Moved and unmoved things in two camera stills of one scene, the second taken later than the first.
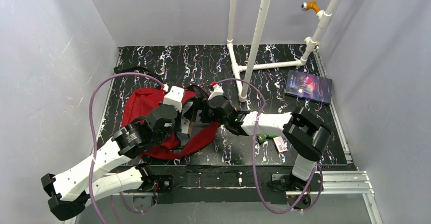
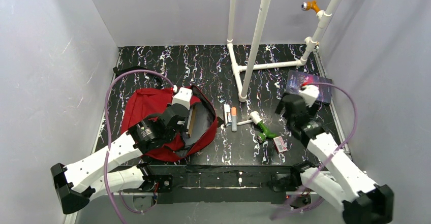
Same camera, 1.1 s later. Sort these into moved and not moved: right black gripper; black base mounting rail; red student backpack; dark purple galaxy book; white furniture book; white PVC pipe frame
Moved: right black gripper; white furniture book
Not moved: black base mounting rail; red student backpack; dark purple galaxy book; white PVC pipe frame
